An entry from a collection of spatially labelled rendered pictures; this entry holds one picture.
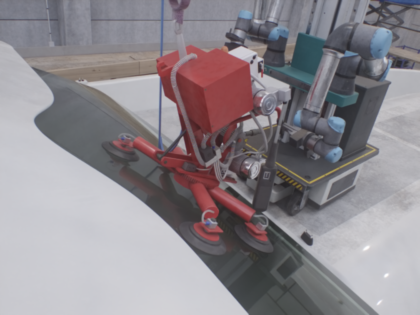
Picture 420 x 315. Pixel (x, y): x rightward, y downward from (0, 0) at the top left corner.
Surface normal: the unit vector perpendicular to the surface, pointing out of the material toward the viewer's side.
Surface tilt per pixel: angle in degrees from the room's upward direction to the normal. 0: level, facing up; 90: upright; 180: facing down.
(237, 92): 90
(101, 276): 21
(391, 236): 5
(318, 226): 0
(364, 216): 0
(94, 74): 90
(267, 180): 90
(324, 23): 90
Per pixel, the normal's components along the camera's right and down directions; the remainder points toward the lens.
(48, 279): 0.42, -0.86
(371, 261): 0.24, -0.76
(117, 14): 0.61, 0.48
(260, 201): 0.05, 0.51
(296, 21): -0.78, 0.22
